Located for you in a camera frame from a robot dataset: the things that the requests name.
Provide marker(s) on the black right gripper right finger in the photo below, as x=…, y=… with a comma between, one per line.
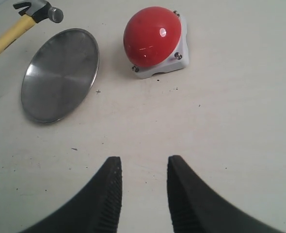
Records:
x=197, y=208

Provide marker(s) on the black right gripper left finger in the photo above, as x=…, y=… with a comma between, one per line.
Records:
x=94, y=209

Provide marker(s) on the yellow black claw hammer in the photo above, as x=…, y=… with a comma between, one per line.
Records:
x=31, y=12

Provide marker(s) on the red dome push button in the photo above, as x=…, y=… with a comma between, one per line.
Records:
x=155, y=41

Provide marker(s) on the round stainless steel plate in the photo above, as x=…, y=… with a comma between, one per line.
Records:
x=60, y=76

